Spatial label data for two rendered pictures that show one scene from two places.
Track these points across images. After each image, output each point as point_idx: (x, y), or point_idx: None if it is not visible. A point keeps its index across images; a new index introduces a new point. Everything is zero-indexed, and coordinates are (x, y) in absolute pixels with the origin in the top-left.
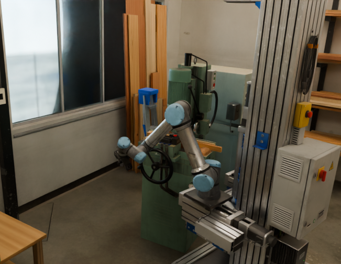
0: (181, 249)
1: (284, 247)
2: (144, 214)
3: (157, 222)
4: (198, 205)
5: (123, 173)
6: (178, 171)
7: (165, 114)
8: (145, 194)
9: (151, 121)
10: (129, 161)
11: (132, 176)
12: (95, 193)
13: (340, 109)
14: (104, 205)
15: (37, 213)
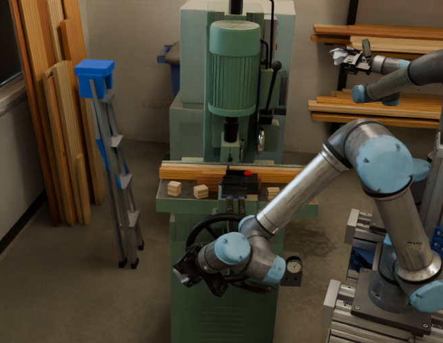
0: None
1: None
2: (178, 331)
3: (209, 339)
4: (381, 323)
5: (48, 233)
6: None
7: (367, 169)
8: (180, 295)
9: (79, 121)
10: (221, 274)
11: (69, 236)
12: (17, 299)
13: (402, 53)
14: (55, 322)
15: None
